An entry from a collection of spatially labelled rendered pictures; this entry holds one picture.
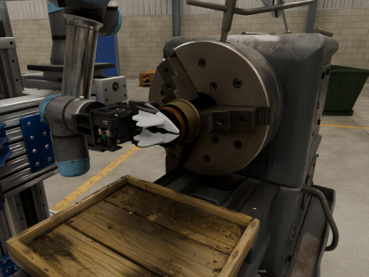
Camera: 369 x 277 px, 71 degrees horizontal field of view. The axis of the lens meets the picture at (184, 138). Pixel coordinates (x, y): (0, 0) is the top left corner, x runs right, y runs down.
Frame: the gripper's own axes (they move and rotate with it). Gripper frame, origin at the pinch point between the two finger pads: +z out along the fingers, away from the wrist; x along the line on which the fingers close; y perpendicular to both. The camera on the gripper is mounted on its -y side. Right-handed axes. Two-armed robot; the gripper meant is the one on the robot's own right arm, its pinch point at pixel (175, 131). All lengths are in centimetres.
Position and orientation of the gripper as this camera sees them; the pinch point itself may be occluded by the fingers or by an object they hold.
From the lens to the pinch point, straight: 46.2
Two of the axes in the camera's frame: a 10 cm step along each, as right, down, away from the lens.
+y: -5.5, 2.8, -7.8
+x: 0.0, -9.4, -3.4
